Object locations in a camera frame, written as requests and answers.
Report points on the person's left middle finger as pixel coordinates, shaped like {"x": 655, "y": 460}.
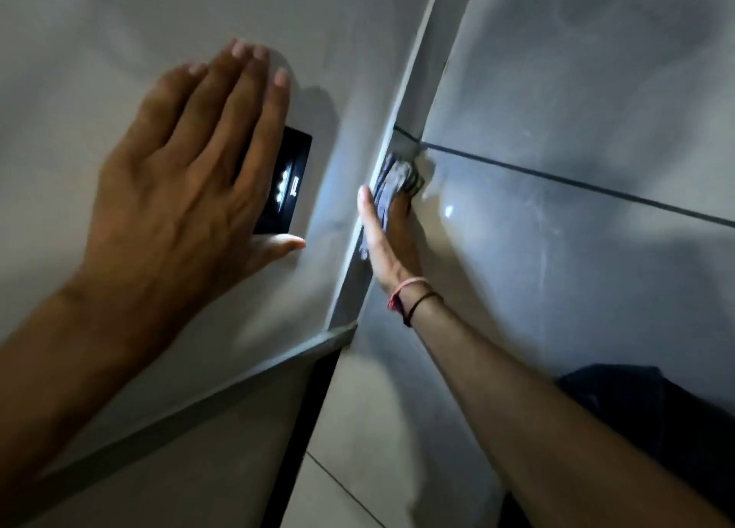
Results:
{"x": 238, "y": 100}

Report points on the person's right hand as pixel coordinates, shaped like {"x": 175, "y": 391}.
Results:
{"x": 393, "y": 252}

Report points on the black wall switch panel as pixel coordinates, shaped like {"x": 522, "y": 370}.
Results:
{"x": 298, "y": 163}

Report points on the person's left hand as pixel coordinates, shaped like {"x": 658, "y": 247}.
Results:
{"x": 172, "y": 212}

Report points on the person's right thumb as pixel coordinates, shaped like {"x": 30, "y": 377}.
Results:
{"x": 370, "y": 223}

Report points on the person's dark clothing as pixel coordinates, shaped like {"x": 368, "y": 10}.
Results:
{"x": 689, "y": 424}

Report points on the person's right forearm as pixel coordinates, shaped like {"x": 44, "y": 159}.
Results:
{"x": 545, "y": 424}

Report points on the black wrist band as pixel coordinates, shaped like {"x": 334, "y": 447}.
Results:
{"x": 422, "y": 302}

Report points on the person's left thumb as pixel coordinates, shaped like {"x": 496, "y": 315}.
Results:
{"x": 275, "y": 251}

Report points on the person's left forearm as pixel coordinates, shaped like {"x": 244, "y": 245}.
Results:
{"x": 63, "y": 372}

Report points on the red wrist thread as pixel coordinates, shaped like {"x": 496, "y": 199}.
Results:
{"x": 402, "y": 290}

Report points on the grey cleaning cloth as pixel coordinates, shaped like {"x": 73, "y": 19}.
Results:
{"x": 396, "y": 180}

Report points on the person's left little finger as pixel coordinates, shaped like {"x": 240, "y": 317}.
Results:
{"x": 163, "y": 105}

